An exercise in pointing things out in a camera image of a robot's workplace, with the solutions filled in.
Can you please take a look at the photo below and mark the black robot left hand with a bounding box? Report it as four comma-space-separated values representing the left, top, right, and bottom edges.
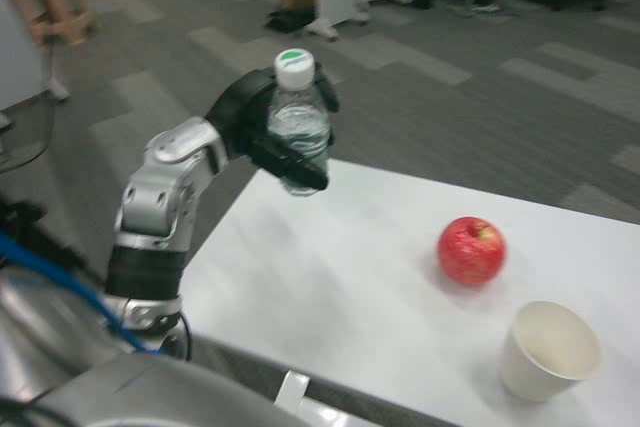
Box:
204, 62, 342, 193

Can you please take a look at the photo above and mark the clear water bottle green label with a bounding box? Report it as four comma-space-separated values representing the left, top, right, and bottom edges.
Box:
266, 48, 334, 197

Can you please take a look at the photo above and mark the black bag on floor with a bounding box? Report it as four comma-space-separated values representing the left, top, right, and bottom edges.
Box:
264, 7, 319, 32

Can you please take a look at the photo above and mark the beige plastic stool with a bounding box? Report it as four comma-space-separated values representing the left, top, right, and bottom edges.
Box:
9, 0, 94, 48

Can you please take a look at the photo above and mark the red apple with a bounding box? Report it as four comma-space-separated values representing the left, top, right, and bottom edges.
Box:
437, 216, 508, 288

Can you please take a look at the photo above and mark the silver robot torso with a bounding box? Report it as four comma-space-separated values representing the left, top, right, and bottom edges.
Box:
0, 266, 311, 427

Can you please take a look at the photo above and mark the white paper cup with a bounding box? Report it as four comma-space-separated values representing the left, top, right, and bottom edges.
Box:
498, 300, 603, 403

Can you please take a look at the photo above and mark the blue rope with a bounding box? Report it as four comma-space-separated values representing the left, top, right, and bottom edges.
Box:
0, 231, 146, 353

